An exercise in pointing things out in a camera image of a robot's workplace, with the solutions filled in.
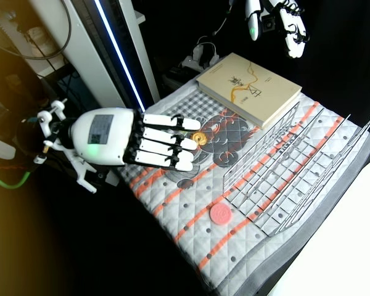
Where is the beige hardcover book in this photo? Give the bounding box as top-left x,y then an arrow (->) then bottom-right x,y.
195,52 -> 303,130

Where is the white column with blue strip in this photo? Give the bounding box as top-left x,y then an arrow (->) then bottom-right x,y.
27,0 -> 161,113

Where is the brown toy sandwich cookie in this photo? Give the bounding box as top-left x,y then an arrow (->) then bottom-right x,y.
176,178 -> 195,191

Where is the yellow toy swirl cookie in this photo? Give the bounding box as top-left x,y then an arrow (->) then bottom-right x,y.
192,131 -> 208,147

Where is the grey clamp device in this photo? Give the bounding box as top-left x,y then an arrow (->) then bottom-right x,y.
180,35 -> 221,70

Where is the pink toy cookie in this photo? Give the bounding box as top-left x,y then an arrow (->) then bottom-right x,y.
208,202 -> 234,226

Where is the grey quilt with bear print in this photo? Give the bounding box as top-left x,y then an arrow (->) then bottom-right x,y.
115,78 -> 370,296

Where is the green cable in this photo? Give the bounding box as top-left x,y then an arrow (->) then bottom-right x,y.
0,168 -> 31,190

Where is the black cable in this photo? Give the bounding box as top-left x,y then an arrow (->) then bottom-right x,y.
0,0 -> 72,60

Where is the white wire rack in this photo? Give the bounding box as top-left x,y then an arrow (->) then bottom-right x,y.
222,101 -> 370,237

